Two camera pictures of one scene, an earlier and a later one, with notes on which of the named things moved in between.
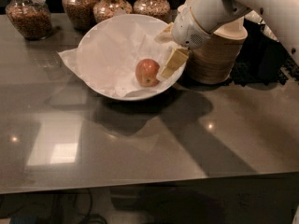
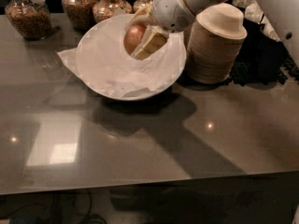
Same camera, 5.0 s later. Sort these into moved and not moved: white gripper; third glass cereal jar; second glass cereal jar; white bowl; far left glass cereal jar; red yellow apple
Moved: white gripper; red yellow apple
Not moved: white bowl; third glass cereal jar; second glass cereal jar; far left glass cereal jar
